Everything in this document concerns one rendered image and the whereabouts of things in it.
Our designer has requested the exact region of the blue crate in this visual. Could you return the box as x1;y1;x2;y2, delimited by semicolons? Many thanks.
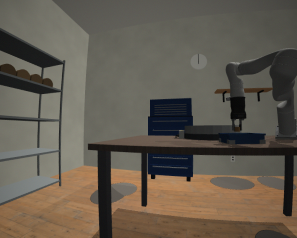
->
218;133;266;145

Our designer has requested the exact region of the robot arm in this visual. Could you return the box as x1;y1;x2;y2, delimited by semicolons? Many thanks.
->
225;48;297;136

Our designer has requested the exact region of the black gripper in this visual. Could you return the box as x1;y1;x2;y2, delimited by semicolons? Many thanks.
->
226;87;247;131

